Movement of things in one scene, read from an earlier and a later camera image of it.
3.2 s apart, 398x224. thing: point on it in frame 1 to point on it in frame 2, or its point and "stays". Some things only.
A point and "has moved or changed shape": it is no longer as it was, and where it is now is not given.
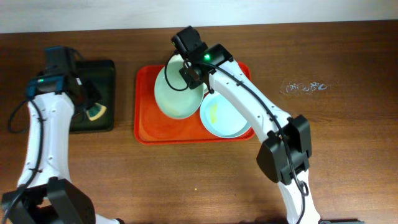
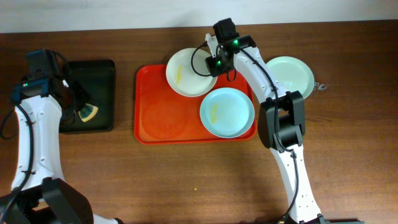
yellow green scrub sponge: x=96 y=111 has moved or changed shape
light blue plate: x=220 y=118 stays
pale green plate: x=173 y=93 to x=292 y=74
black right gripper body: x=190 y=83 to x=219 y=66
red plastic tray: x=152 y=126 stays
